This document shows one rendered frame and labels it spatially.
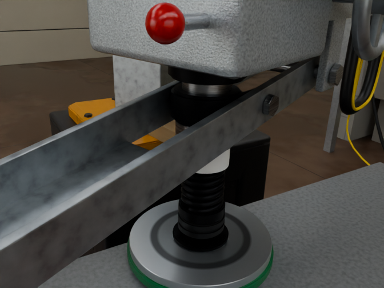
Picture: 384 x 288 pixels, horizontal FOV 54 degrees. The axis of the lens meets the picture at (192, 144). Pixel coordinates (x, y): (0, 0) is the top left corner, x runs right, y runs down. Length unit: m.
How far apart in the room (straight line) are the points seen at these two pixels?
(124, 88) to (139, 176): 0.95
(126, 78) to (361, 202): 0.81
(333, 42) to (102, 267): 0.46
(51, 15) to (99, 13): 6.13
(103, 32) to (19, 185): 0.19
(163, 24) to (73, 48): 6.44
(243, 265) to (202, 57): 0.30
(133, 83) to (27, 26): 5.31
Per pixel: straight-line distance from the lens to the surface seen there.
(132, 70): 1.25
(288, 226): 0.69
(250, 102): 0.46
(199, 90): 0.46
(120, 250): 0.61
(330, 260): 0.63
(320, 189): 0.82
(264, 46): 0.37
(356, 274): 0.63
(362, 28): 0.45
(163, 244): 0.57
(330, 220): 0.73
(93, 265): 0.59
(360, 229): 0.73
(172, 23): 0.30
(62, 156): 0.42
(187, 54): 0.37
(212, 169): 0.49
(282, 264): 0.61
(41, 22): 6.55
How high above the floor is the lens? 1.20
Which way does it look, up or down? 23 degrees down
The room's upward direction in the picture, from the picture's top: 2 degrees clockwise
